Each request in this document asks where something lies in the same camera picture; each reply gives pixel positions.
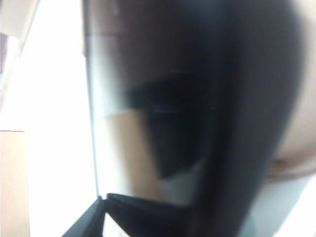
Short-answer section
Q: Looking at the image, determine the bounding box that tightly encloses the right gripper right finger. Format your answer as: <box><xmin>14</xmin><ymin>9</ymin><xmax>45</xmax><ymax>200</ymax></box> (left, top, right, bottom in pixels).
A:
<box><xmin>105</xmin><ymin>193</ymin><xmax>197</xmax><ymax>237</ymax></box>

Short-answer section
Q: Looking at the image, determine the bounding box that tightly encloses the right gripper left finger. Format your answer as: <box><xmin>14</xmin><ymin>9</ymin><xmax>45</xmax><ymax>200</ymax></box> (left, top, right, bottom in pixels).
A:
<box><xmin>61</xmin><ymin>196</ymin><xmax>106</xmax><ymax>237</ymax></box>

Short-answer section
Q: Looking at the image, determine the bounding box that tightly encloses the black smartphone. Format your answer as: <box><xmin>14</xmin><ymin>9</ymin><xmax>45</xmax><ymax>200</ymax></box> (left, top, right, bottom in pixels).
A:
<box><xmin>82</xmin><ymin>0</ymin><xmax>306</xmax><ymax>237</ymax></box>

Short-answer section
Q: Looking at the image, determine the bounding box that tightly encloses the beige pulp paper tray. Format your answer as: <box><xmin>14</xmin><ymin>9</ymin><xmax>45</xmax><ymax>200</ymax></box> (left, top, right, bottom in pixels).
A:
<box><xmin>268</xmin><ymin>0</ymin><xmax>316</xmax><ymax>179</ymax></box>

